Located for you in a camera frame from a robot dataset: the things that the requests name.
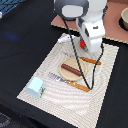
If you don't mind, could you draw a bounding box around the brown toy sausage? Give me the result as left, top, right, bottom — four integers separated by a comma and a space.
61, 64, 82, 76

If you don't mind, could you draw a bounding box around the small toy milk carton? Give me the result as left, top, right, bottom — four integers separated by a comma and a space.
26, 77, 45, 98

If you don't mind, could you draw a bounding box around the white toy fish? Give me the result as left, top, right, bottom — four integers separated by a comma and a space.
58, 35, 75, 43

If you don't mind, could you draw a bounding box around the red toy tomato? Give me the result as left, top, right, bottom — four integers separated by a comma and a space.
80, 40, 87, 50

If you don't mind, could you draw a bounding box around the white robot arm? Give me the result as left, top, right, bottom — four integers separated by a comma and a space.
54, 0, 107, 52

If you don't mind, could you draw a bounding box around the round wooden plate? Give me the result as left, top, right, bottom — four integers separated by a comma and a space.
59, 57, 87, 81

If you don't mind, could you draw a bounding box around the beige woven placemat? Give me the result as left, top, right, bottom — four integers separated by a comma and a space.
16, 32, 120, 128

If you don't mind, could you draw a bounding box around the beige bowl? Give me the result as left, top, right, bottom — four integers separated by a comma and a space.
121, 7, 128, 30

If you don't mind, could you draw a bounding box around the blue basket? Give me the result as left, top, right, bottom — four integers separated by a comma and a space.
0, 0, 27, 15

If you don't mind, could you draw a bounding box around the wooden handled fork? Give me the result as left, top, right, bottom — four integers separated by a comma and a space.
48, 72, 90, 92

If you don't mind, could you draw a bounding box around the wooden handled knife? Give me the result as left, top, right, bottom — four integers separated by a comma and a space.
62, 52, 102, 65

